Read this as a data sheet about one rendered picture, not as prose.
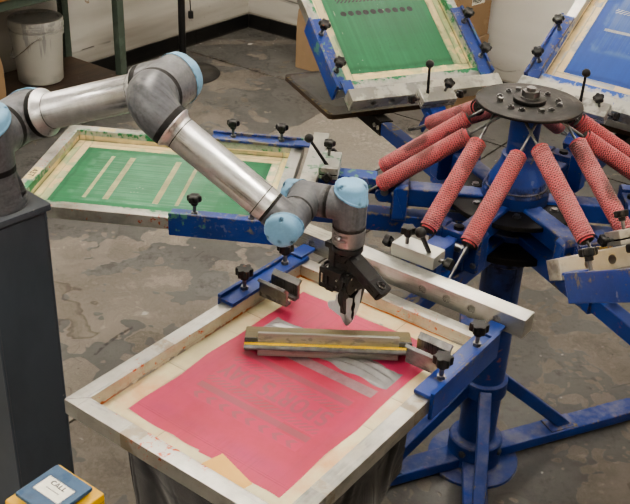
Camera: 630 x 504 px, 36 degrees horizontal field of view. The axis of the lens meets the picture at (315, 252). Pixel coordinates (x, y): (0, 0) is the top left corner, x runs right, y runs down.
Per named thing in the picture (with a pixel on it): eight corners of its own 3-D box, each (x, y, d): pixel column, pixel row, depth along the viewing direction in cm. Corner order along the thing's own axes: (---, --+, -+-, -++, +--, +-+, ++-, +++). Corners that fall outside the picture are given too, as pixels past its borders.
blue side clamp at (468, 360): (431, 421, 206) (434, 394, 203) (411, 411, 209) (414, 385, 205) (497, 357, 227) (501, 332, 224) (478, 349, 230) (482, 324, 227)
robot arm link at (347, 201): (337, 171, 216) (374, 178, 213) (334, 215, 221) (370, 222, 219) (326, 185, 209) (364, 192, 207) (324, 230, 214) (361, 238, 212)
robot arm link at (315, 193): (272, 190, 210) (321, 199, 207) (290, 170, 219) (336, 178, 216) (272, 222, 214) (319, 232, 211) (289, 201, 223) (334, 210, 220)
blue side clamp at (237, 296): (233, 325, 234) (233, 300, 231) (217, 317, 237) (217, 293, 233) (308, 276, 256) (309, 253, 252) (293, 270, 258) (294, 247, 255)
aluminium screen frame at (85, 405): (285, 548, 172) (286, 533, 170) (65, 413, 202) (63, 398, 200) (494, 350, 228) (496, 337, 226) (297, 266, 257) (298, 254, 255)
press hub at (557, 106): (496, 516, 313) (567, 125, 246) (394, 463, 332) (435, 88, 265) (548, 452, 340) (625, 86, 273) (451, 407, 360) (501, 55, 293)
